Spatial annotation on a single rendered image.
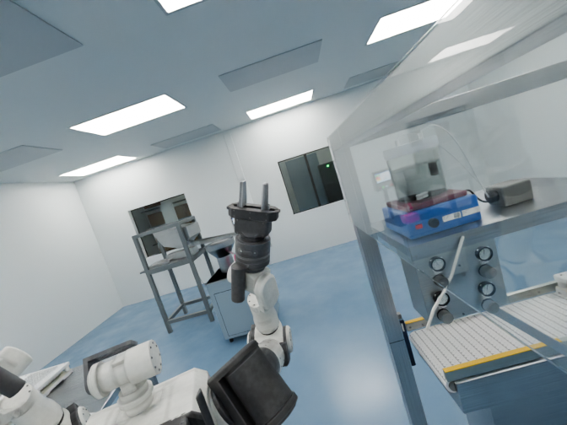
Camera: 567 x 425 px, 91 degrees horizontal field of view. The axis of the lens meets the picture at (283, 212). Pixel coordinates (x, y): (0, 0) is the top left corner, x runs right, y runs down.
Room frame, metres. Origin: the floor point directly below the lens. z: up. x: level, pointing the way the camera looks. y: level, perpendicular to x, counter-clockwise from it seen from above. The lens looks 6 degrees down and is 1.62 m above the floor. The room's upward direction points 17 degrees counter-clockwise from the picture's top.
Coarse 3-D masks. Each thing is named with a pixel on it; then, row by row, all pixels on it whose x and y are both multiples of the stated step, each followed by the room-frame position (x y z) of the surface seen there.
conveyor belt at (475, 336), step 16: (464, 320) 0.97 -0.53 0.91; (480, 320) 0.95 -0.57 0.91; (416, 336) 0.97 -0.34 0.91; (432, 336) 0.94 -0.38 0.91; (448, 336) 0.92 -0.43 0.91; (464, 336) 0.90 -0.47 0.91; (480, 336) 0.87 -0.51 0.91; (496, 336) 0.85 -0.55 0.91; (512, 336) 0.83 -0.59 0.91; (432, 352) 0.87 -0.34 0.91; (448, 352) 0.85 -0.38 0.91; (464, 352) 0.83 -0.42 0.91; (480, 352) 0.81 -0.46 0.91; (496, 352) 0.79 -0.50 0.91; (432, 368) 0.83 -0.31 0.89; (448, 384) 0.75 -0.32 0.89
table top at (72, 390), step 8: (104, 360) 1.64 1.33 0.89; (80, 368) 1.64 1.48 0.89; (72, 376) 1.56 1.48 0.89; (80, 376) 1.53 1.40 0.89; (64, 384) 1.50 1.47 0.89; (72, 384) 1.47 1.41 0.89; (80, 384) 1.44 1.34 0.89; (56, 392) 1.44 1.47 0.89; (64, 392) 1.41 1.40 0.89; (72, 392) 1.38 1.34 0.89; (80, 392) 1.36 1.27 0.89; (112, 392) 1.27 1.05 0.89; (56, 400) 1.36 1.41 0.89; (64, 400) 1.33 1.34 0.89; (72, 400) 1.31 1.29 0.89; (80, 400) 1.29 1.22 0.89; (88, 400) 1.27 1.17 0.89; (96, 400) 1.25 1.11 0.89; (104, 400) 1.23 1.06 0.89; (112, 400) 1.24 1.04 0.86; (88, 408) 1.20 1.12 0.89; (96, 408) 1.18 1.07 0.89; (104, 408) 1.18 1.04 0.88
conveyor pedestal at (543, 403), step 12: (540, 396) 0.76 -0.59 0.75; (552, 396) 0.76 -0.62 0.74; (564, 396) 0.76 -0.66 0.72; (492, 408) 0.77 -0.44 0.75; (504, 408) 0.77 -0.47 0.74; (516, 408) 0.77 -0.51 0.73; (528, 408) 0.77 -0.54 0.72; (540, 408) 0.77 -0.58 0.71; (552, 408) 0.76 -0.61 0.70; (564, 408) 0.76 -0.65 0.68; (468, 420) 0.96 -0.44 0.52; (480, 420) 0.86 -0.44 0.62; (492, 420) 0.78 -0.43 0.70; (504, 420) 0.77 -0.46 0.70; (516, 420) 0.77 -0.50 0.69; (528, 420) 0.77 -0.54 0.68; (540, 420) 0.77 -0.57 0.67; (552, 420) 0.76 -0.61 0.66; (564, 420) 0.76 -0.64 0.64
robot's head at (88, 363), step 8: (120, 344) 0.52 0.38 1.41; (128, 344) 0.52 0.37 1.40; (136, 344) 0.54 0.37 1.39; (104, 352) 0.51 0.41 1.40; (112, 352) 0.53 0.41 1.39; (120, 352) 0.54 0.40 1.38; (88, 360) 0.50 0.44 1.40; (96, 360) 0.52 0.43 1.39; (88, 368) 0.50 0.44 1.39; (88, 376) 0.48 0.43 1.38; (88, 384) 0.48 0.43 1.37; (88, 392) 0.48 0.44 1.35
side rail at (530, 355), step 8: (528, 352) 0.72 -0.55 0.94; (496, 360) 0.73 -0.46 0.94; (504, 360) 0.73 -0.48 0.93; (512, 360) 0.73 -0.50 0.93; (520, 360) 0.72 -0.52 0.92; (528, 360) 0.72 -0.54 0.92; (464, 368) 0.73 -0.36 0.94; (472, 368) 0.73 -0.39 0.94; (480, 368) 0.73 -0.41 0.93; (488, 368) 0.73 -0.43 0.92; (496, 368) 0.73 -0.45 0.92; (448, 376) 0.74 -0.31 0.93; (456, 376) 0.73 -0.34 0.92; (464, 376) 0.73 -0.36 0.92
